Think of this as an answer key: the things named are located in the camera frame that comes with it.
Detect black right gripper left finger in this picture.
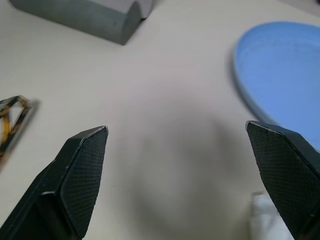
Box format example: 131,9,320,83
0,125,109,240

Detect grey wavy foam block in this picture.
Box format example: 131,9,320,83
9,0,157,46

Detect tortoiseshell glasses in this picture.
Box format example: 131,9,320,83
0,94,40,173

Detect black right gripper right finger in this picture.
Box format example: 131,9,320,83
245,120,320,240

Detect blue round plate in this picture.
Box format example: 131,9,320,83
229,21,320,153

